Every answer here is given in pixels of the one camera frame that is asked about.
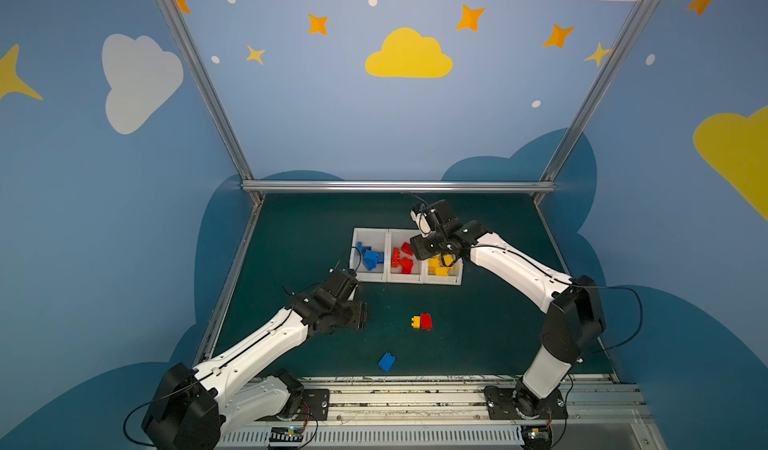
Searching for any left white plastic bin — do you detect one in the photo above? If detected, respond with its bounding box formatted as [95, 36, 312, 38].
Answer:
[349, 227, 388, 283]

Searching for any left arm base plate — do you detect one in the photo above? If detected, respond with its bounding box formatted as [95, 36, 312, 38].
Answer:
[264, 388, 330, 421]

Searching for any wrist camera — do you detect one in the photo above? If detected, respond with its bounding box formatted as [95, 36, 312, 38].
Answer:
[321, 269, 359, 302]
[410, 200, 463, 236]

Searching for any white plastic bin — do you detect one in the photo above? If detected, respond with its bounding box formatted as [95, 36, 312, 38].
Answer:
[384, 229, 424, 284]
[421, 255, 463, 286]
[349, 227, 388, 283]

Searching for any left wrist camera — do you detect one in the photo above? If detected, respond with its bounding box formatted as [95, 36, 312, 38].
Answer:
[321, 269, 359, 302]

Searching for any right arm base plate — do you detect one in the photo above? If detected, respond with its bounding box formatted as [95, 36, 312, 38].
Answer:
[483, 386, 568, 420]

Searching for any right white plastic bin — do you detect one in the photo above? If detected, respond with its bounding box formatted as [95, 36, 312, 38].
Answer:
[421, 255, 463, 286]

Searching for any aluminium frame right post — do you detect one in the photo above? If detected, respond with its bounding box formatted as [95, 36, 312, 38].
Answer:
[533, 0, 661, 206]

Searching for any right circuit board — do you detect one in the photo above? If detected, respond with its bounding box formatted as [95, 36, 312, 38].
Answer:
[521, 426, 553, 450]

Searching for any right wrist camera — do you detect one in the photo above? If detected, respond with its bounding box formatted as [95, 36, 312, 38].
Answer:
[410, 200, 463, 236]

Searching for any blue lego brick top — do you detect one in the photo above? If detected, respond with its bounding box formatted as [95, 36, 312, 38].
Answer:
[363, 251, 379, 272]

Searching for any circuit board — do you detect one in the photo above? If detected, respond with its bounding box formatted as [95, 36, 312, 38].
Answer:
[266, 426, 305, 449]
[521, 426, 553, 450]

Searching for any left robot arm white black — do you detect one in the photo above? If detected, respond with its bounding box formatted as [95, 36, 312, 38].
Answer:
[141, 297, 368, 449]

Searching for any aluminium frame left post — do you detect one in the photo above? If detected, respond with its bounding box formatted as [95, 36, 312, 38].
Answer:
[155, 0, 253, 182]

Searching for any aluminium frame post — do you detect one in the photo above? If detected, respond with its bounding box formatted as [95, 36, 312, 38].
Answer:
[533, 0, 661, 206]
[155, 0, 253, 182]

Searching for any blue lego brick bottom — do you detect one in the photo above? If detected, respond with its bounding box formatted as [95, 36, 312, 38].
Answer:
[378, 352, 396, 372]

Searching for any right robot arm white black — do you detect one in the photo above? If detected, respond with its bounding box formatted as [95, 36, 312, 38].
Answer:
[411, 221, 606, 401]

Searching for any aluminium frame back bar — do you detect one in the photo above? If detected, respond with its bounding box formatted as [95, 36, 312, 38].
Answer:
[241, 180, 556, 194]

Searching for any aluminium mounting rail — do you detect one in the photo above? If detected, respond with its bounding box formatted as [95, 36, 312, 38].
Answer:
[213, 374, 665, 449]

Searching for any middle white plastic bin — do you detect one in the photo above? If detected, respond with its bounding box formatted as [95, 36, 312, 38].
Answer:
[384, 229, 424, 284]

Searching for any left circuit board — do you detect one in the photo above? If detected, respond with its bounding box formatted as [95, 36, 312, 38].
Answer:
[266, 426, 305, 449]

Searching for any long red lego brick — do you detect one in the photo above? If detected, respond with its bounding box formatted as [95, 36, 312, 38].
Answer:
[391, 248, 401, 268]

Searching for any red lego brick low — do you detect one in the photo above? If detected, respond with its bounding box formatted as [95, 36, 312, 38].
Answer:
[399, 258, 414, 275]

